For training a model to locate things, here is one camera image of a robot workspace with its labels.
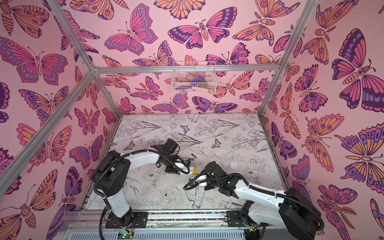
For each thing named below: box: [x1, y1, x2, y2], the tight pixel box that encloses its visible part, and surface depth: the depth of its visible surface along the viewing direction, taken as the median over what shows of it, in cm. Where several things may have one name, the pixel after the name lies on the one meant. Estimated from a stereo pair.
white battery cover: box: [230, 162, 238, 170], surface depth 94 cm
